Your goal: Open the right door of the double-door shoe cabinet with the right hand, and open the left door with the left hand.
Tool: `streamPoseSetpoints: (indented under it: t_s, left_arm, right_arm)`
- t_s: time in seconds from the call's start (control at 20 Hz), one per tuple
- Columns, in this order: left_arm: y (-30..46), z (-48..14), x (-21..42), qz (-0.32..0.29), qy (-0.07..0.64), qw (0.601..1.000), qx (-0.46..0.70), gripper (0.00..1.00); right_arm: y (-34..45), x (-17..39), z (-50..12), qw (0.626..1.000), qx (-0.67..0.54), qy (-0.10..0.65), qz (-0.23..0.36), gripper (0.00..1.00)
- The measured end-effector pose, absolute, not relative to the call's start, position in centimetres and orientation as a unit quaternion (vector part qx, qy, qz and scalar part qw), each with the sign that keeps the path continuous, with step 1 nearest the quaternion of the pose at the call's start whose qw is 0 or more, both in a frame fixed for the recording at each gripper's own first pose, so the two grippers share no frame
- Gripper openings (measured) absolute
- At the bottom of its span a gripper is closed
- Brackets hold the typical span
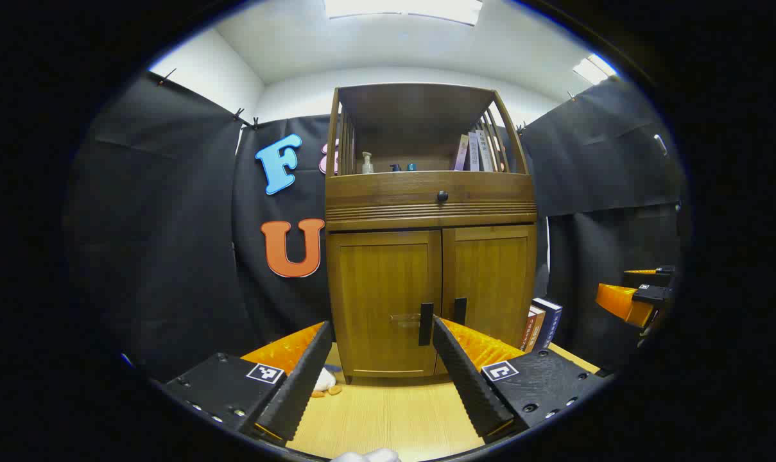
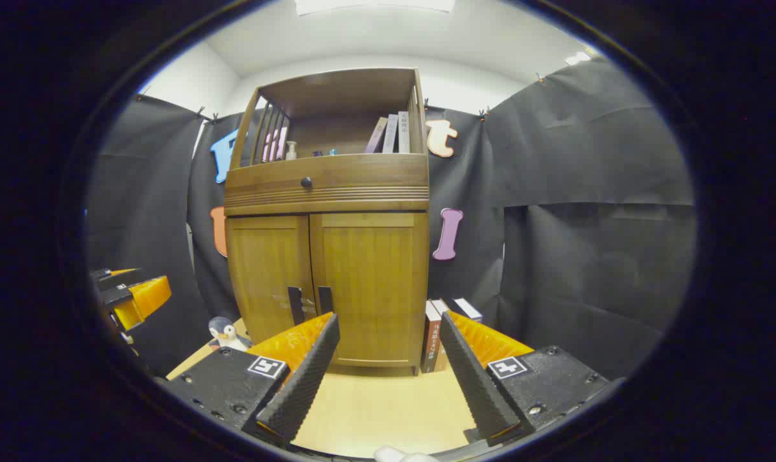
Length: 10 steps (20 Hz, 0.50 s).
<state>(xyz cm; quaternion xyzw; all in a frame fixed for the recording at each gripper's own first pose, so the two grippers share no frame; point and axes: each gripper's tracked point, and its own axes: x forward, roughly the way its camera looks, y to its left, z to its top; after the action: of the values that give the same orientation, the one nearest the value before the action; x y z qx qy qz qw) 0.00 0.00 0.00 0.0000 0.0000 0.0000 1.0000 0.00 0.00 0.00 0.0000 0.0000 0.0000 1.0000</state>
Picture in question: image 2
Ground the wooden double-door shoe cabinet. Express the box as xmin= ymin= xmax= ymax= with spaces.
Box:
xmin=223 ymin=67 xmax=431 ymax=376

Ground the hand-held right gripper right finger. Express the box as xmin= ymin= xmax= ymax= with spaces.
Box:
xmin=440 ymin=311 xmax=611 ymax=447

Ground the dark red book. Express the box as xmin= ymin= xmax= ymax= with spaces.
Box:
xmin=421 ymin=300 xmax=442 ymax=374

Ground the wooden cabinet drawer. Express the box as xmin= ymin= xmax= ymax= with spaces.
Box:
xmin=225 ymin=154 xmax=430 ymax=216

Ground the brown book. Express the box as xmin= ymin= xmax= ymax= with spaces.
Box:
xmin=431 ymin=298 xmax=454 ymax=372

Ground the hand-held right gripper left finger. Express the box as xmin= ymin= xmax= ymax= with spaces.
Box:
xmin=165 ymin=312 xmax=341 ymax=445

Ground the ceiling light panel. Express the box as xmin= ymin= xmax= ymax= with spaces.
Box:
xmin=296 ymin=0 xmax=456 ymax=15

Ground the penguin plush toy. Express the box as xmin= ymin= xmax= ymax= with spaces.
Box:
xmin=208 ymin=316 xmax=254 ymax=352

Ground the wooden shoe cabinet door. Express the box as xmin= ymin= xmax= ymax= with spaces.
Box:
xmin=226 ymin=215 xmax=318 ymax=344
xmin=309 ymin=212 xmax=429 ymax=368

